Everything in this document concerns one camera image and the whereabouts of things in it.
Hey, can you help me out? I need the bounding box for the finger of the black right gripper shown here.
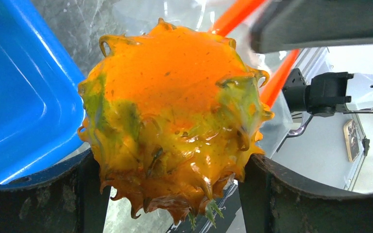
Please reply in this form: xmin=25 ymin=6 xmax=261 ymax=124
xmin=249 ymin=0 xmax=373 ymax=53

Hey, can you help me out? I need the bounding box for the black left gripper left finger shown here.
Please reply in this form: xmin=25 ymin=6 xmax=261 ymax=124
xmin=0 ymin=150 xmax=110 ymax=233

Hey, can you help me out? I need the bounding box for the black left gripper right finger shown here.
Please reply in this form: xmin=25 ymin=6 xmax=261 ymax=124
xmin=238 ymin=155 xmax=373 ymax=233

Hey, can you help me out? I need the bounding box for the orange toy pineapple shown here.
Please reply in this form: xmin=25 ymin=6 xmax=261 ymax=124
xmin=77 ymin=18 xmax=274 ymax=223

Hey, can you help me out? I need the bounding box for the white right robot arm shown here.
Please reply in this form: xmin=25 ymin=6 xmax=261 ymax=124
xmin=250 ymin=0 xmax=373 ymax=117

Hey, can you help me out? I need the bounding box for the blue plastic bin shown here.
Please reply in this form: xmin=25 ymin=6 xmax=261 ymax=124
xmin=0 ymin=0 xmax=85 ymax=184

